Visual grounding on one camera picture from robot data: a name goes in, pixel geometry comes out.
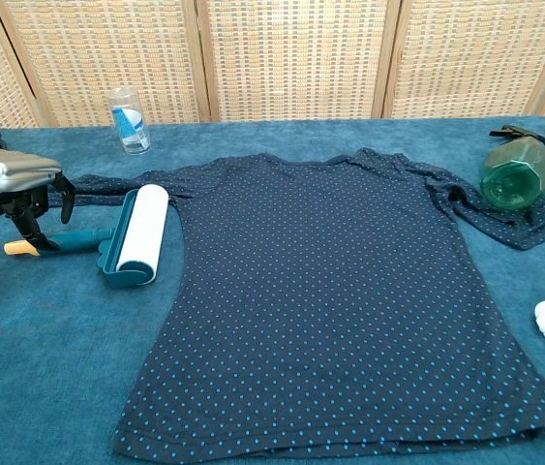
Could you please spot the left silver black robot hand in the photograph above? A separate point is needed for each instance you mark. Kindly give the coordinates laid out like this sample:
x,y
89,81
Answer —
x,y
15,172

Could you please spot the teal white lint roller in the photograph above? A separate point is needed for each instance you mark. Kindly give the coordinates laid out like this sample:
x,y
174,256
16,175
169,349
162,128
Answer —
x,y
141,227

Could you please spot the clear cylinder blue label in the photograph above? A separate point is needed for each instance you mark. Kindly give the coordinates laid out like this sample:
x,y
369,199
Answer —
x,y
130,123

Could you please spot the blue table cover cloth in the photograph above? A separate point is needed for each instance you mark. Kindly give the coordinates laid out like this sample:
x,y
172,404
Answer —
x,y
59,339

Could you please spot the woven wooden folding screen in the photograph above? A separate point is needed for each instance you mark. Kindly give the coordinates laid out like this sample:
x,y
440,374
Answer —
x,y
296,58

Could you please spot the navy polka dot shirt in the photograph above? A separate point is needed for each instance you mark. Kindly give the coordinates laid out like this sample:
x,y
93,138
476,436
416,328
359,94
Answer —
x,y
330,300

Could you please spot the green spray bottle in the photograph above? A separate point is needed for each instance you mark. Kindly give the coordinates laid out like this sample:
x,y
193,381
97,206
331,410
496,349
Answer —
x,y
516,174

